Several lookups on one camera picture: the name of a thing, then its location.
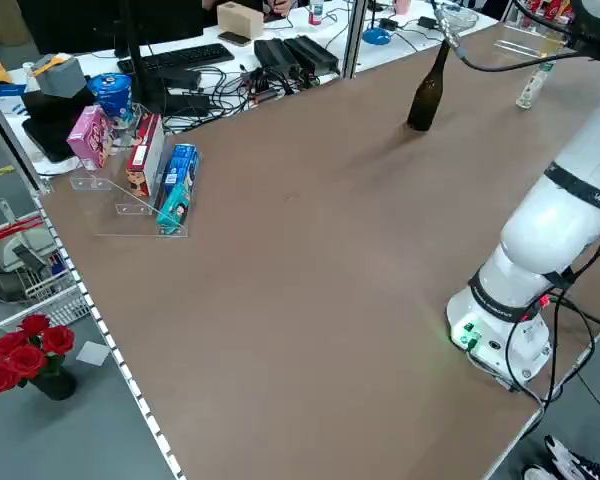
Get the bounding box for slotted aluminium table rail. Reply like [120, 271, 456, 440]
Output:
[31, 191, 188, 480]

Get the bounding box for person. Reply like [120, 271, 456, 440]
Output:
[201, 0, 292, 17]

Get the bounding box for tangled black desk cables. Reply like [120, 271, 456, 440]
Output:
[163, 63, 312, 134]

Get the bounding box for red and yellow bottle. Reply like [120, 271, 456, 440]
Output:
[544, 0, 577, 24]

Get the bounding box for slanted aluminium frame post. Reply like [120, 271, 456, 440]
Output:
[0, 78, 53, 196]

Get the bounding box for smartphone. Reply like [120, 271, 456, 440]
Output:
[216, 30, 250, 48]

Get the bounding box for clear acrylic bottle shelf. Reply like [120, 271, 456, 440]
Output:
[493, 22, 582, 61]

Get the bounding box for black keyboard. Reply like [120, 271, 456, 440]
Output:
[116, 43, 235, 77]

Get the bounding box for white wire basket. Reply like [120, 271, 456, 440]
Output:
[0, 197, 94, 332]

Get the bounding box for red cookie box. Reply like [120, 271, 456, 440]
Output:
[124, 113, 166, 198]

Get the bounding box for blue cookie box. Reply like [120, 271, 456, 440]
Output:
[161, 143, 201, 200]

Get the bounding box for blue round snack tub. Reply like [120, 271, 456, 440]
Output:
[86, 72, 134, 131]

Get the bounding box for clear green-label drink bottle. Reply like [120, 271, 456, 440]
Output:
[515, 61, 554, 112]

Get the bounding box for blue round stand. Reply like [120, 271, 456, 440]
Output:
[363, 0, 395, 46]

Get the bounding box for black base cables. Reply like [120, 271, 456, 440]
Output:
[499, 293, 600, 407]

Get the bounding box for blue and white box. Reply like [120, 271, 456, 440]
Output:
[0, 81, 29, 118]

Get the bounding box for black vase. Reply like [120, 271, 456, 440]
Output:
[29, 368, 79, 402]

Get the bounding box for teal snack box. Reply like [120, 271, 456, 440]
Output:
[155, 180, 196, 236]

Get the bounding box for clear acrylic stepped shelf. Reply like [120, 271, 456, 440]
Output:
[68, 102, 204, 241]

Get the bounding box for pink snack box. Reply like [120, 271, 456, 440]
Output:
[65, 105, 113, 172]

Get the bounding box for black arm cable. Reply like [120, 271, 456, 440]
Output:
[431, 0, 600, 301]

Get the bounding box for black laptop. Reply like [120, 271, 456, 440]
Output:
[20, 88, 102, 164]

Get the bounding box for black computer monitor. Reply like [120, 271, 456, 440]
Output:
[17, 0, 211, 115]

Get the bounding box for black power brick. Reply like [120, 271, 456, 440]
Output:
[283, 35, 341, 74]
[253, 38, 302, 77]

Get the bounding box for grey box with yellow top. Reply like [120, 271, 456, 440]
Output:
[31, 53, 84, 99]

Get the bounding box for red artificial rose bouquet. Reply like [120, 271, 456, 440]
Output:
[0, 313, 77, 394]

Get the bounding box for light wooden box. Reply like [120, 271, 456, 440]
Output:
[216, 1, 266, 40]

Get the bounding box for white card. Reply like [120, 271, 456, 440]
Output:
[75, 341, 111, 367]

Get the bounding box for dark glass bottle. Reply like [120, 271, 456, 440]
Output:
[405, 39, 456, 133]

